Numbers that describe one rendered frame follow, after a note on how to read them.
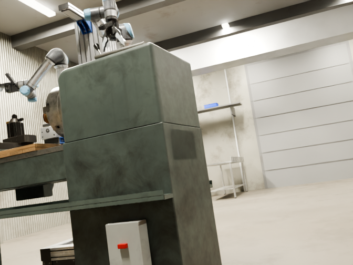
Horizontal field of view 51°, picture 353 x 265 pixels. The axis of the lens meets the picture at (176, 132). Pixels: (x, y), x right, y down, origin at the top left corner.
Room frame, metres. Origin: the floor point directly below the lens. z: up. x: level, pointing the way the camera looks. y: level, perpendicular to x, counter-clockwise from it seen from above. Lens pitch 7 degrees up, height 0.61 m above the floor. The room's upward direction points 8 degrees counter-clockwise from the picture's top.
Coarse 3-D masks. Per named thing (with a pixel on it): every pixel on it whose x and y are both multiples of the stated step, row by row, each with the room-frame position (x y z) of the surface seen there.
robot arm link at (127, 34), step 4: (120, 24) 2.62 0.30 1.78; (124, 24) 2.61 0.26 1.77; (128, 24) 2.62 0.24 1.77; (124, 28) 2.60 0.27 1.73; (128, 28) 2.60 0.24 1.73; (120, 32) 2.61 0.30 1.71; (124, 32) 2.61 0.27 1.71; (128, 32) 2.61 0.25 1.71; (132, 32) 2.67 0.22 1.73; (124, 36) 2.62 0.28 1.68; (128, 36) 2.63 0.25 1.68; (132, 36) 2.64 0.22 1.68; (116, 40) 2.67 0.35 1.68; (128, 40) 2.63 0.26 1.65; (132, 40) 2.68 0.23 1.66; (120, 44) 2.66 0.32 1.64; (124, 44) 2.64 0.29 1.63; (128, 44) 2.65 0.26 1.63
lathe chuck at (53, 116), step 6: (54, 90) 2.06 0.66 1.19; (48, 96) 2.05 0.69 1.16; (54, 96) 2.02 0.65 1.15; (48, 102) 2.03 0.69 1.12; (54, 102) 2.01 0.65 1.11; (54, 108) 2.00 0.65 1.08; (48, 114) 2.03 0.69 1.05; (54, 114) 2.01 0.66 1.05; (48, 120) 2.04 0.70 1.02; (54, 120) 2.03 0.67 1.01; (60, 120) 2.01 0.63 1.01; (54, 126) 2.05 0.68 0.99; (60, 126) 2.04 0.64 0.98; (60, 132) 2.08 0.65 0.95
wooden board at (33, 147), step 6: (36, 144) 2.06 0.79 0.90; (42, 144) 2.10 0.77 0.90; (48, 144) 2.14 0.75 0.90; (54, 144) 2.18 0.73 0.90; (60, 144) 2.23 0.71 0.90; (6, 150) 2.14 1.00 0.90; (12, 150) 2.12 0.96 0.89; (18, 150) 2.10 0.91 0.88; (24, 150) 2.08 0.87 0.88; (30, 150) 2.06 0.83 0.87; (0, 156) 2.16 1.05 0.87; (6, 156) 2.14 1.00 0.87
